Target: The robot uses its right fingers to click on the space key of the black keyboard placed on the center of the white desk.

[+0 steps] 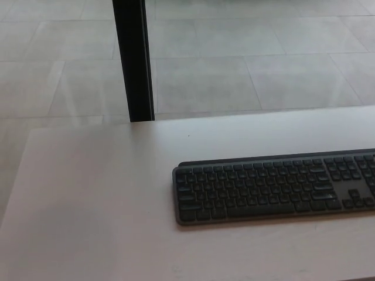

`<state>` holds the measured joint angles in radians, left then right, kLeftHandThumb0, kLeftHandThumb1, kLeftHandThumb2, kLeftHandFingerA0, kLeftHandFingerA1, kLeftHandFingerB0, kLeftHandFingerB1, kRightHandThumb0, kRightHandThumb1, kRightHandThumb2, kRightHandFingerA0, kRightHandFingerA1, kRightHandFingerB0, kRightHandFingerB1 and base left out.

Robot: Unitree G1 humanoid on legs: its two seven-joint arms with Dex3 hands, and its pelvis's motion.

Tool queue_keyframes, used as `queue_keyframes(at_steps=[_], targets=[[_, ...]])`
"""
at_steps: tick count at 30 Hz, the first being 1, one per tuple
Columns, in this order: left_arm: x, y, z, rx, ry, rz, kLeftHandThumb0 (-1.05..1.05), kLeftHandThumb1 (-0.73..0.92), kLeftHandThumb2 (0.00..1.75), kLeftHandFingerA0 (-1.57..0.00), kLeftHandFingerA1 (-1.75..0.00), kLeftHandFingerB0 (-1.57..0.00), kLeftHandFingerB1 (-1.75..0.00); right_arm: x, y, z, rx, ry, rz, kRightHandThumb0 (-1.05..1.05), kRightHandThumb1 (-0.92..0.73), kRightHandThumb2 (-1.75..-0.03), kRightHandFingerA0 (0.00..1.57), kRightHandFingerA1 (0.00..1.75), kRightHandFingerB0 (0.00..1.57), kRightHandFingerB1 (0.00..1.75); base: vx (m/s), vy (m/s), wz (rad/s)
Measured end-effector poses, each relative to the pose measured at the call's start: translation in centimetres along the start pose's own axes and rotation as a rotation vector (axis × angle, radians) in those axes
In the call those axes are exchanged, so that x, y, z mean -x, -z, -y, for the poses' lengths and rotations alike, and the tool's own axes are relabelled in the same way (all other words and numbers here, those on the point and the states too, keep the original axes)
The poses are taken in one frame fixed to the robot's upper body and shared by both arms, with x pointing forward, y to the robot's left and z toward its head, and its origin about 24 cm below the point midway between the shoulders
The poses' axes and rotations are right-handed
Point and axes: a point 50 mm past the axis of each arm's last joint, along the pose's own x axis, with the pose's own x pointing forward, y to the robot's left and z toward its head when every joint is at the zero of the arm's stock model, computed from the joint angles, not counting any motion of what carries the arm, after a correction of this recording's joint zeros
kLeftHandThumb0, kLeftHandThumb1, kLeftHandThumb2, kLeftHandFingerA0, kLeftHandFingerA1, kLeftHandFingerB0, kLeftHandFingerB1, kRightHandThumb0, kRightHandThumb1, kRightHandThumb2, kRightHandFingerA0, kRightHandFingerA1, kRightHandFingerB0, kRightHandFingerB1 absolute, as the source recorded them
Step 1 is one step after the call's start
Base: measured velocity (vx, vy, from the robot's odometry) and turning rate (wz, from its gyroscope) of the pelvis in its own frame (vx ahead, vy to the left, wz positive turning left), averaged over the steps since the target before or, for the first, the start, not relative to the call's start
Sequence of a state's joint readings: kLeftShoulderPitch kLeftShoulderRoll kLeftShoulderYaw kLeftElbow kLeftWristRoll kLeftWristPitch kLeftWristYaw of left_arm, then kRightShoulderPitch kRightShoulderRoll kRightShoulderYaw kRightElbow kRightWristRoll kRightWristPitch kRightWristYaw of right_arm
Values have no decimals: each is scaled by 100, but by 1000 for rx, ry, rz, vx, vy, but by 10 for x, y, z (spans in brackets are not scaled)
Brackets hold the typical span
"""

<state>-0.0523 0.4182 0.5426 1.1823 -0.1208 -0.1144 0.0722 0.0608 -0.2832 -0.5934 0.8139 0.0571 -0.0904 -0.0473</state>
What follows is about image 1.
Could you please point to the black metal post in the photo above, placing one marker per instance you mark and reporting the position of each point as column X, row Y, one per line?
column 133, row 58

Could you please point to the black computer keyboard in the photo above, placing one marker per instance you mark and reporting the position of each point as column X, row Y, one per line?
column 263, row 190

